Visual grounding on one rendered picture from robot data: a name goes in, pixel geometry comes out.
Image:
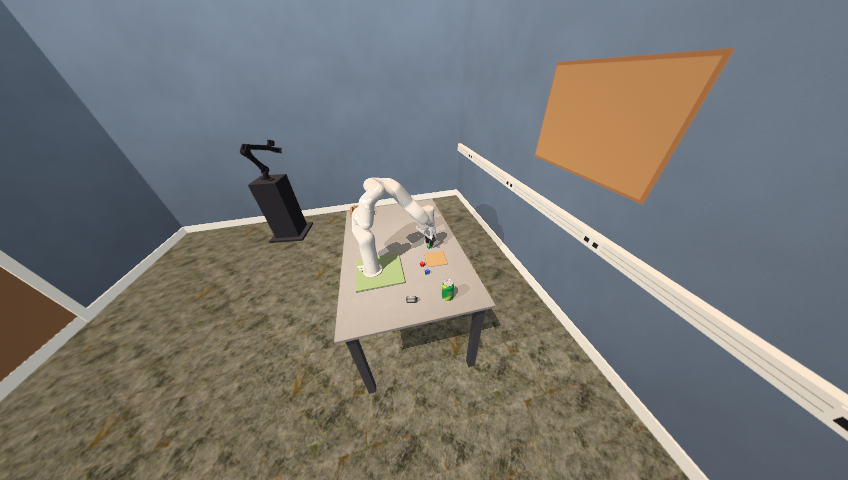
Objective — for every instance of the tan square mat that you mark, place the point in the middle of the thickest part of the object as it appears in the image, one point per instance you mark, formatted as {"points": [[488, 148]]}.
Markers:
{"points": [[435, 259]]}

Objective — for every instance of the green soda can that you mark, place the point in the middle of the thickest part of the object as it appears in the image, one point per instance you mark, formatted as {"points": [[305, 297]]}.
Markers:
{"points": [[447, 289]]}

